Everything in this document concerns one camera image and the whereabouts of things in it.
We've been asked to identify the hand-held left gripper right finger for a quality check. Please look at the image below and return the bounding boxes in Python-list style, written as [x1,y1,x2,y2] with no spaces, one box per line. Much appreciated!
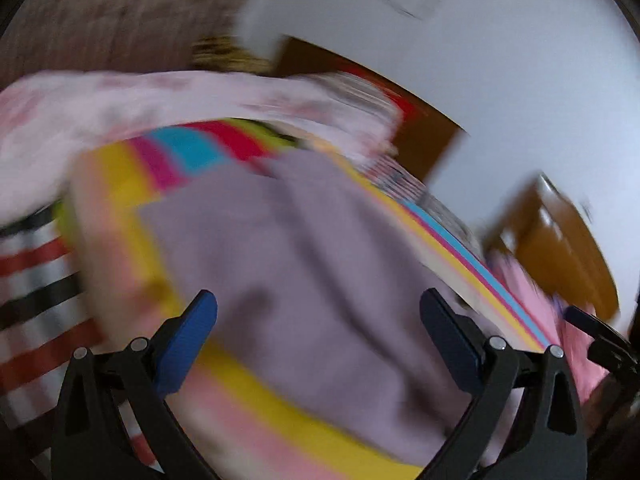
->
[419,287,588,480]

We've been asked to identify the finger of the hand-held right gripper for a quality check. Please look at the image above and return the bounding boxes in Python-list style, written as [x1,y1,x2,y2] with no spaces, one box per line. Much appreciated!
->
[564,305,612,337]

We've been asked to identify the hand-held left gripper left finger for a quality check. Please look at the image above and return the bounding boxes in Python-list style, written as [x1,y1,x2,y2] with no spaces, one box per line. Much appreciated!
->
[51,289,219,480]

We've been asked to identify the lilac pants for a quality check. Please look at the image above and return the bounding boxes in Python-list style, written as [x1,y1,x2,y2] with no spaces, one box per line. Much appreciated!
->
[140,150,481,467]

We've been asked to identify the pink blanket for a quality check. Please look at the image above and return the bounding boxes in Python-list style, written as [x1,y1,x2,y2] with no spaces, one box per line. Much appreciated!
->
[492,255,611,406]

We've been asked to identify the rainbow striped bedsheet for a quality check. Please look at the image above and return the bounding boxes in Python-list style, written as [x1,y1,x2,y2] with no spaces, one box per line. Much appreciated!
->
[0,117,566,480]

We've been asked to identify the checkered cloth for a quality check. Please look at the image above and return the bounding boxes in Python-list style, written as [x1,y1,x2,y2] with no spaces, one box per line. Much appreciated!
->
[367,154,476,241]

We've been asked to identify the wooden headboard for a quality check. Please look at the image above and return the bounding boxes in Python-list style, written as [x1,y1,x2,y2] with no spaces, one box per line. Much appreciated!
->
[274,35,472,187]

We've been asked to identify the pink floral quilt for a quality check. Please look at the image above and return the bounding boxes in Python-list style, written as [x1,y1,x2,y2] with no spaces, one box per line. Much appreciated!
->
[0,69,406,231]

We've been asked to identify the red pillow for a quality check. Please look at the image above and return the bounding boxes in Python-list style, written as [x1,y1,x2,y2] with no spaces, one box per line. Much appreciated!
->
[345,66,418,113]

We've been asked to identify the wicker basket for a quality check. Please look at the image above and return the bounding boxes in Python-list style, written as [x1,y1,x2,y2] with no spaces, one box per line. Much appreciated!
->
[192,35,276,75]

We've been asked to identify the floral curtain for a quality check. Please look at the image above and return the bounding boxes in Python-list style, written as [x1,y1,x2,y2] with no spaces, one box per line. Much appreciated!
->
[0,0,281,91]

